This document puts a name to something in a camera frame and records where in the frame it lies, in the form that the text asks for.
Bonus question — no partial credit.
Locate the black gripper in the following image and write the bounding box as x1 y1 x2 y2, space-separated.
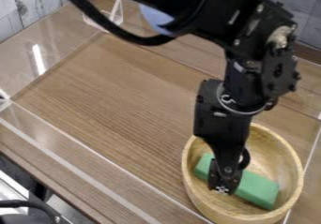
192 79 259 194

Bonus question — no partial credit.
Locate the green rectangular block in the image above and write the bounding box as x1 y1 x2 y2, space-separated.
192 153 279 210

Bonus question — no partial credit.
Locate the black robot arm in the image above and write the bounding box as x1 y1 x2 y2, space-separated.
69 0 300 194

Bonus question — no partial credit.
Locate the round wooden bowl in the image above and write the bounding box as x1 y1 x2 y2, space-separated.
181 124 303 224

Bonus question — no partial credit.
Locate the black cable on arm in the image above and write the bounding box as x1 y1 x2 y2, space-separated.
50 0 176 47

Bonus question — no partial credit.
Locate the black metal bracket with screw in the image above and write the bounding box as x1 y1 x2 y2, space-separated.
28 191 69 224

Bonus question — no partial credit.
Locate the black cable bottom left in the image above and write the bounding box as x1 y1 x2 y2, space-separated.
0 200 60 221

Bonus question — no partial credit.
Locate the clear acrylic corner bracket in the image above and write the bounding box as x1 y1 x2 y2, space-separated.
82 0 124 33

